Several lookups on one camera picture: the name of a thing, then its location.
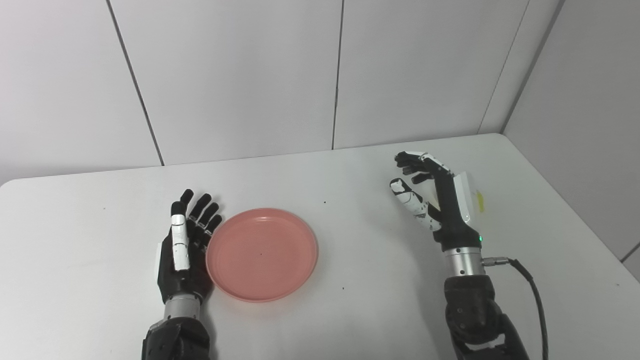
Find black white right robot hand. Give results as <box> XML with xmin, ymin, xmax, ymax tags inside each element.
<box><xmin>389</xmin><ymin>151</ymin><xmax>483</xmax><ymax>252</ymax></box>

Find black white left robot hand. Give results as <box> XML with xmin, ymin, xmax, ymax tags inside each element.
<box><xmin>156</xmin><ymin>189</ymin><xmax>224</xmax><ymax>305</ymax></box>

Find pink round plate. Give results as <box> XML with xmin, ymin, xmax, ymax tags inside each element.
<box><xmin>205</xmin><ymin>208</ymin><xmax>319</xmax><ymax>303</ymax></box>

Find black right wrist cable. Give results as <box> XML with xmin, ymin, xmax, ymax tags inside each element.
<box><xmin>481</xmin><ymin>256</ymin><xmax>550</xmax><ymax>360</ymax></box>

